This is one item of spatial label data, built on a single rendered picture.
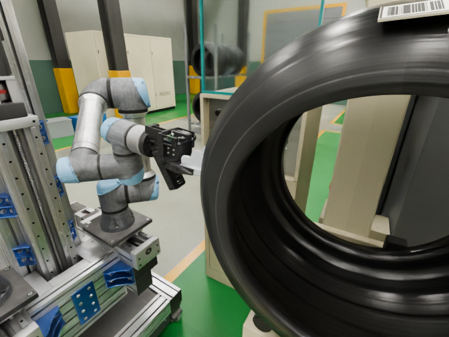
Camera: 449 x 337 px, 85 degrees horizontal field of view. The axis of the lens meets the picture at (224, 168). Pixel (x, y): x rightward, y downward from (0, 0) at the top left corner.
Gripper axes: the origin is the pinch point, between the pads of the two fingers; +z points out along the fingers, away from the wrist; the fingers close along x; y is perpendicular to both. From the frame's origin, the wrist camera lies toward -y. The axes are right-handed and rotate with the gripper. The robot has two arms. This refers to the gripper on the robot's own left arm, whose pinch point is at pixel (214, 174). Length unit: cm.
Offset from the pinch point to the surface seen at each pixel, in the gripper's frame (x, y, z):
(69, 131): 222, -157, -472
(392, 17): -12.8, 30.3, 24.6
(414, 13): -12.7, 30.6, 26.2
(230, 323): 44, -119, -4
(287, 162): 69, -20, 1
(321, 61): -12.6, 25.8, 19.3
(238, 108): -12.0, 18.7, 9.8
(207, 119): 68, -10, -46
